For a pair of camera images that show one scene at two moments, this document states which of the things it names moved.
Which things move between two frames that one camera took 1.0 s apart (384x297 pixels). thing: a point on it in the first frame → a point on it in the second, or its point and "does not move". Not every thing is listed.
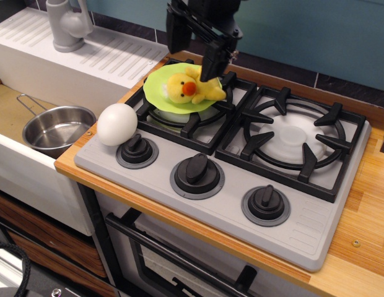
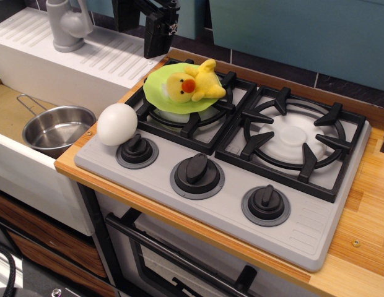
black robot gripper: [212, 20] → [161, 21]
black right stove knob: [266, 206] does not move
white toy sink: [31, 74] does not move
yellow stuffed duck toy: [183, 88] does not move
